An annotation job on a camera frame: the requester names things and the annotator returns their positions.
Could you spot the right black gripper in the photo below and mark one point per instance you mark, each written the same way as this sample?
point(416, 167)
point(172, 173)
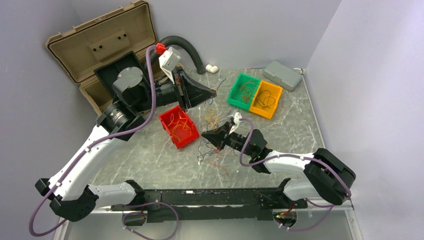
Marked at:
point(217, 137)

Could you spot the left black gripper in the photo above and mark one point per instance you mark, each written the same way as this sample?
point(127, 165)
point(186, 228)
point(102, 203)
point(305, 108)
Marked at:
point(194, 93)

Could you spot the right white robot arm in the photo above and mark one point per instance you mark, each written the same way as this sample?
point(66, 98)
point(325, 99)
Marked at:
point(320, 173)

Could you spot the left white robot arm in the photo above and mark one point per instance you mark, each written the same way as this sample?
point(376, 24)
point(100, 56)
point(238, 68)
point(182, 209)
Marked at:
point(69, 193)

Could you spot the white pipe fitting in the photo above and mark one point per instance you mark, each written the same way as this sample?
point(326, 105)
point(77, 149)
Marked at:
point(211, 68)

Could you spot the silver open-end wrench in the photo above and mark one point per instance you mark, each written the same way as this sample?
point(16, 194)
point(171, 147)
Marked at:
point(221, 79)

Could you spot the red plastic bin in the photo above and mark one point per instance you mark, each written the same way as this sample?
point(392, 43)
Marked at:
point(179, 126)

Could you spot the green plastic bin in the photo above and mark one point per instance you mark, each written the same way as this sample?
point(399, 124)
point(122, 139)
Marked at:
point(243, 90)

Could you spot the orange plastic bin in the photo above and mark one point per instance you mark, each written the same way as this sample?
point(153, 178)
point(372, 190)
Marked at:
point(266, 99)

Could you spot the black toolbox tray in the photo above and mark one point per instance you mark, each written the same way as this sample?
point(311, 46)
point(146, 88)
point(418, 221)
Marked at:
point(108, 73)

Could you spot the grey plastic case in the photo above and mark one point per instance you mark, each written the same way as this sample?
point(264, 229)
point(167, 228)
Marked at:
point(282, 76)

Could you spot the tan plastic toolbox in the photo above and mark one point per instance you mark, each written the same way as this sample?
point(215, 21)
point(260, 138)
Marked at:
point(100, 41)

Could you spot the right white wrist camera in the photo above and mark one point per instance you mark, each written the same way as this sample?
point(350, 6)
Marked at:
point(235, 122)

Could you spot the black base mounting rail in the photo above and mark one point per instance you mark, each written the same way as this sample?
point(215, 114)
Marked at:
point(162, 205)

